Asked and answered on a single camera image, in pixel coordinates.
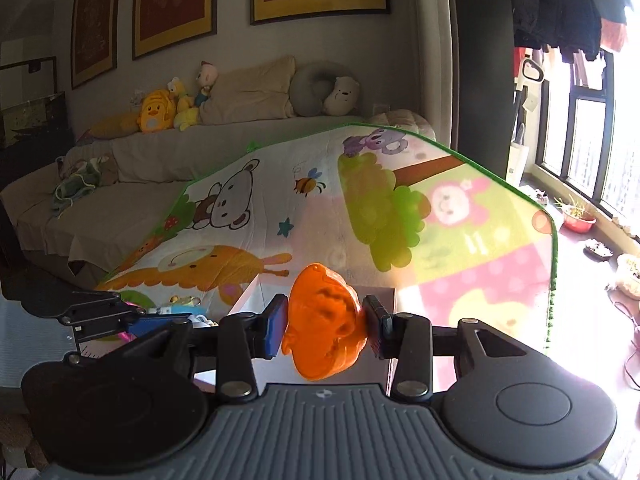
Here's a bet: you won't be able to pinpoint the orange plastic mold toy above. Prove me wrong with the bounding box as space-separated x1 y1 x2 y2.
281 263 368 382

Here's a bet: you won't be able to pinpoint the colourful cartoon play mat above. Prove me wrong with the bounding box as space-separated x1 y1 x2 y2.
102 124 558 350

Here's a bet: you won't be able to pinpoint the beige covered sofa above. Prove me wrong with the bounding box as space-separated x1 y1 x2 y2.
0 109 437 291

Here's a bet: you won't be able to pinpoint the red flower pot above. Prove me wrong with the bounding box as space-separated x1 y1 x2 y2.
555 197 597 234

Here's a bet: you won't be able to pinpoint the yellow tiger plush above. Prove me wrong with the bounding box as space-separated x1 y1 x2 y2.
138 89 176 133

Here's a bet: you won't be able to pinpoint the yellow duck plush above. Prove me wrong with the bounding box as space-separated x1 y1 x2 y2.
167 77 201 131

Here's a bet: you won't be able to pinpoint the beige pillow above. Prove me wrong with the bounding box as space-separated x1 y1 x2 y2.
200 55 296 126

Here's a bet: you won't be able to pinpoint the grey neck pillow bear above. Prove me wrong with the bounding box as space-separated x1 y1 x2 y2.
288 62 360 117

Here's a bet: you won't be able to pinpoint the small doll figure plush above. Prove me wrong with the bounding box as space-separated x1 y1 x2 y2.
194 61 219 107

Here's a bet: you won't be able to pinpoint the left framed red picture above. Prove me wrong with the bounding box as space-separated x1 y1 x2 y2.
70 0 118 90

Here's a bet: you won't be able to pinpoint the middle framed red picture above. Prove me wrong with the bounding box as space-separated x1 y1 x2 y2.
132 0 217 60

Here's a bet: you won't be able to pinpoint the hanging dark clothes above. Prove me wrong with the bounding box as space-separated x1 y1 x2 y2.
511 0 632 63

